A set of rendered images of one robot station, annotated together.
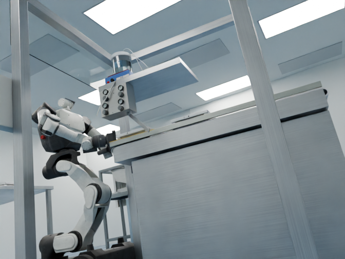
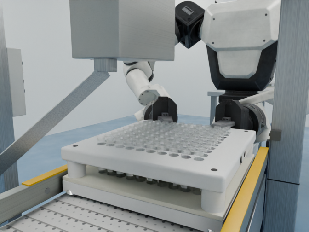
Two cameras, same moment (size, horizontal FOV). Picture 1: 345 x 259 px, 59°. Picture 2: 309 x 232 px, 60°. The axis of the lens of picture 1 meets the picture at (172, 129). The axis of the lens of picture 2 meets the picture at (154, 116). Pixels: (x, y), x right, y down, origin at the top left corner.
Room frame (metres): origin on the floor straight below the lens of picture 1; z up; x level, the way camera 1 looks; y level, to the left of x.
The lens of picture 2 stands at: (2.06, -0.21, 1.02)
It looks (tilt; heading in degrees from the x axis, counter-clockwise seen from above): 10 degrees down; 97
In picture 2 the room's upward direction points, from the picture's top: straight up
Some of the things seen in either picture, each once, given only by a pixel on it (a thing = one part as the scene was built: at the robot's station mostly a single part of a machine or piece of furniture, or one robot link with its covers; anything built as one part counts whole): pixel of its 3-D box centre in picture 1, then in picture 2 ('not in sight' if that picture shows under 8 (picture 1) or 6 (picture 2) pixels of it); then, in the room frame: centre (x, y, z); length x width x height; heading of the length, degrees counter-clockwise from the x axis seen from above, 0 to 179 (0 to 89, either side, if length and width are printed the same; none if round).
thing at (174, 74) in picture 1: (150, 85); not in sight; (2.00, 0.10, 1.25); 0.62 x 0.38 x 0.04; 70
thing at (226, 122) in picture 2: not in sight; (221, 122); (2.13, 0.32, 0.92); 0.06 x 0.03 x 0.02; 62
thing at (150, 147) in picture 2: not in sight; (151, 170); (2.01, 0.15, 0.88); 0.01 x 0.01 x 0.07
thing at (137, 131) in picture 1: (140, 135); (168, 143); (2.03, 0.23, 0.90); 0.25 x 0.24 x 0.02; 159
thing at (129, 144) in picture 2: not in sight; (130, 165); (1.98, 0.16, 0.88); 0.01 x 0.01 x 0.07
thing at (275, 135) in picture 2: not in sight; (274, 135); (2.24, 0.34, 0.89); 0.02 x 0.01 x 0.02; 160
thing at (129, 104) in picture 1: (117, 101); (128, 8); (1.94, 0.34, 1.14); 0.22 x 0.11 x 0.20; 70
